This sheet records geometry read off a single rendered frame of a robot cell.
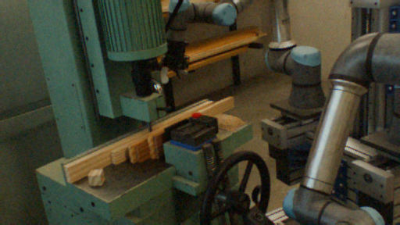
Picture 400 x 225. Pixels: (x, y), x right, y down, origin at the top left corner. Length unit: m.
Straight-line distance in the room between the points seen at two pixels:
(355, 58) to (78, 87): 0.83
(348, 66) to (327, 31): 3.74
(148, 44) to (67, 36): 0.28
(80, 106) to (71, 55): 0.17
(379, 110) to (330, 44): 3.15
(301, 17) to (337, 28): 0.44
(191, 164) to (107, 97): 0.37
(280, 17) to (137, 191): 1.00
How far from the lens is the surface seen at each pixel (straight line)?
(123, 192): 1.16
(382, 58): 1.05
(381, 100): 1.72
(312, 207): 1.06
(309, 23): 4.92
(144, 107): 1.31
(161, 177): 1.23
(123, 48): 1.24
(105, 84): 1.37
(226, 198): 1.21
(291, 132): 1.80
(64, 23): 1.39
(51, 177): 1.58
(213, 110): 1.57
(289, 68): 1.84
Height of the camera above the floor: 1.46
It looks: 20 degrees down
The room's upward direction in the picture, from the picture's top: 6 degrees counter-clockwise
